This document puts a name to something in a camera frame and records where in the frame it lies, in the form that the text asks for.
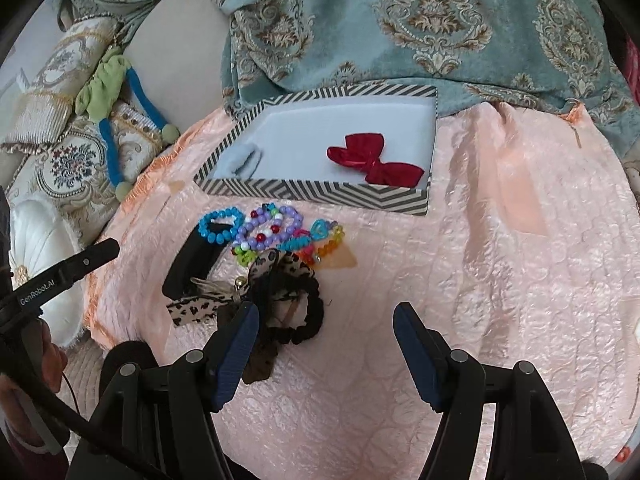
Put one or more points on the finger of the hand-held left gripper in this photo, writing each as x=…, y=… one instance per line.
x=95, y=257

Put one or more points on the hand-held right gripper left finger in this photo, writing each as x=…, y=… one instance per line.
x=235, y=355

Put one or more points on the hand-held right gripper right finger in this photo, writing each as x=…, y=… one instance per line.
x=417, y=355

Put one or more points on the brown lace bow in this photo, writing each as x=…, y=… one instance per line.
x=257, y=362

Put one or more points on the leopard print bow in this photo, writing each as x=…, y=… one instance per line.
x=192, y=310

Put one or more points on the black scrunchie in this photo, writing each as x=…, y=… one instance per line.
x=312, y=310

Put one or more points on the black hair clip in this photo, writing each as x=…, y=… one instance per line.
x=192, y=260

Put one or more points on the black and white striped box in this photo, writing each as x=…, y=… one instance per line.
x=310, y=195

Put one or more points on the person's left forearm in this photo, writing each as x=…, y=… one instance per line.
x=25, y=455

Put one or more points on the person's left hand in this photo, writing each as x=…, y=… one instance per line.
x=52, y=352

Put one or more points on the white round pillow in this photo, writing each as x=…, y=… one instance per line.
x=35, y=240

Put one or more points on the pink quilted blanket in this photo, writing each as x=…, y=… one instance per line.
x=475, y=285

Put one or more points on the floral embroidered cushion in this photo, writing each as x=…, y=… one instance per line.
x=70, y=170

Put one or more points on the red satin bow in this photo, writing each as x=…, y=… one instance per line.
x=385, y=172

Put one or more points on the embroidered bolster cushion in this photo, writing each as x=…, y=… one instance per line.
x=60, y=70

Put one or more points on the beige sofa cushion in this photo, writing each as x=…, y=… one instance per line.
x=175, y=45

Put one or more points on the teal damask blanket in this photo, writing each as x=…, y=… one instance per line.
x=450, y=20

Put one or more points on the dark red cloth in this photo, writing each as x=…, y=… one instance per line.
x=631, y=60

